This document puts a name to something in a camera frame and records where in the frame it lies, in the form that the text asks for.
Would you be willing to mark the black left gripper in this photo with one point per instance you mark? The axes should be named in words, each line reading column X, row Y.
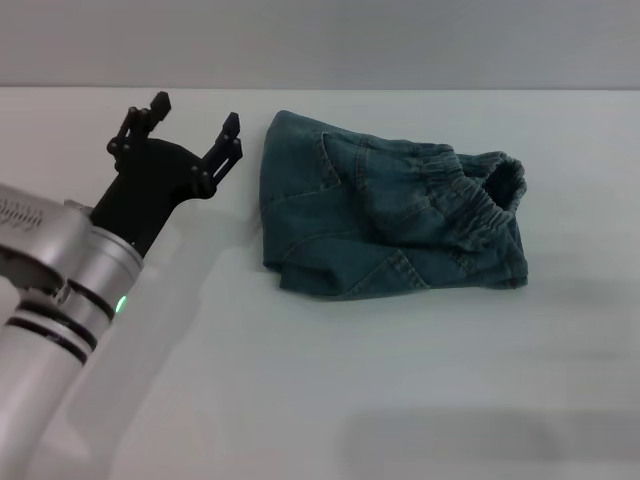
column 150, row 190

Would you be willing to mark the blue denim shorts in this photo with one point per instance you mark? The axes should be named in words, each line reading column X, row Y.
column 390, row 215

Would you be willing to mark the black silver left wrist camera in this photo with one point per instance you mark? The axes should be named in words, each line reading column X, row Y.
column 35, row 235

